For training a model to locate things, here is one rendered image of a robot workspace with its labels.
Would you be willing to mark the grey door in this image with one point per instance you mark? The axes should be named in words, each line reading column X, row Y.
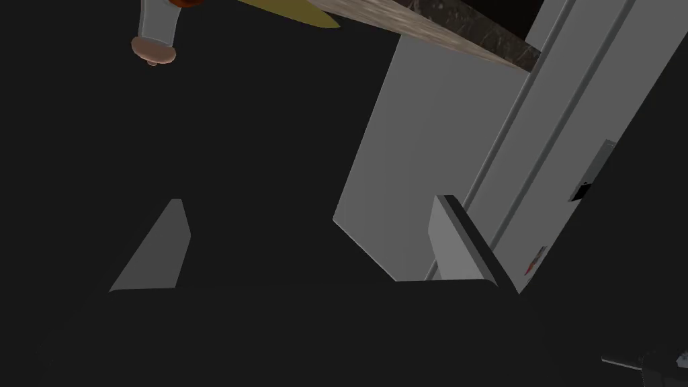
column 564, row 107

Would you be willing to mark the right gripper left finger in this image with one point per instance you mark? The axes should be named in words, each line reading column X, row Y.
column 158, row 258

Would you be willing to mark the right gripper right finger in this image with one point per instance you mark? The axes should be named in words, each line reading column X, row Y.
column 457, row 252

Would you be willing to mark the yellow flat object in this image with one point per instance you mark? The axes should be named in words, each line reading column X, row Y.
column 301, row 11

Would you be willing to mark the clear bottle with tan stopper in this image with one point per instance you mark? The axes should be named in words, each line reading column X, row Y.
column 157, row 29

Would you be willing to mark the grey cabinet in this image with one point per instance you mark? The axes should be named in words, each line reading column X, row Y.
column 424, row 150

